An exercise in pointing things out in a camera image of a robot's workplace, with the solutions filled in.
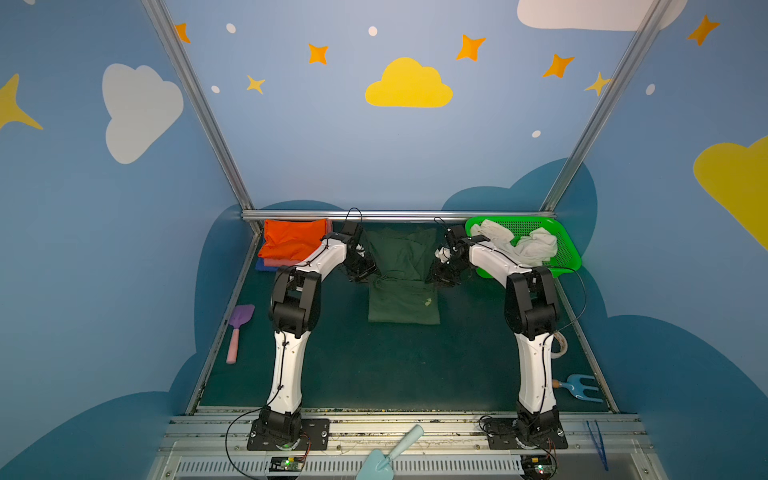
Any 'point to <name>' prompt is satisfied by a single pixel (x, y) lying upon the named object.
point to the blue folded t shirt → (260, 266)
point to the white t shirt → (534, 248)
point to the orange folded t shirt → (291, 241)
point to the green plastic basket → (566, 258)
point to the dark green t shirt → (401, 295)
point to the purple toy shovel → (240, 314)
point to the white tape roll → (564, 346)
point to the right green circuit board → (537, 466)
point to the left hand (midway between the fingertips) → (381, 274)
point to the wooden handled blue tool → (576, 388)
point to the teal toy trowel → (377, 465)
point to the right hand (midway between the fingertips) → (432, 279)
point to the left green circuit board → (286, 463)
